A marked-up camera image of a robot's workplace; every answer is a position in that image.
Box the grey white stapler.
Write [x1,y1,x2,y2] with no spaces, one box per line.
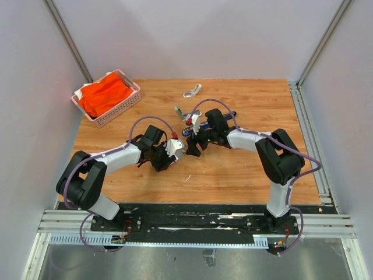
[174,106,202,122]

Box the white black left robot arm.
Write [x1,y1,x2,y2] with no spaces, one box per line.
[56,125,184,231]

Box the grey slotted cable duct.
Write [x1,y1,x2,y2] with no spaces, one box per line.
[48,233,269,249]

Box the orange cloth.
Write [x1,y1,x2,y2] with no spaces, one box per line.
[75,72,133,118]

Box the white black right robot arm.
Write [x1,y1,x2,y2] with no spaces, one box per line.
[186,108,305,233]

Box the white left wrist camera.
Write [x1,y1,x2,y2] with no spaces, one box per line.
[166,139,184,157]

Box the left aluminium frame post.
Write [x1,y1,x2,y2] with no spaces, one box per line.
[43,0,93,82]

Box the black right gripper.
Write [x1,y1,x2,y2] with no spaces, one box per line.
[185,121,217,157]

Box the aluminium frame post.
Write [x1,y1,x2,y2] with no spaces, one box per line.
[296,0,356,87]
[43,0,93,82]

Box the right aluminium frame post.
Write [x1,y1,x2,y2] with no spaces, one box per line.
[296,0,356,87]

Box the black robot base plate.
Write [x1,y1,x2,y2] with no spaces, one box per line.
[55,201,312,243]

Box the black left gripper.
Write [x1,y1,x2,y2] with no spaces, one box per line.
[150,141,177,172]

